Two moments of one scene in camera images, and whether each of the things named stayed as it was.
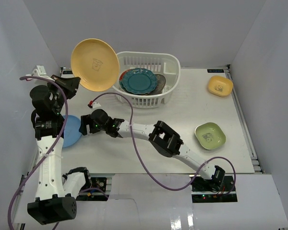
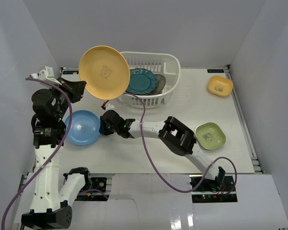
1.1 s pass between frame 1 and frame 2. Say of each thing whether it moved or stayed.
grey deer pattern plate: stayed
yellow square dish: stayed
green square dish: stayed
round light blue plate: moved
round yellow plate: moved
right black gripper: moved
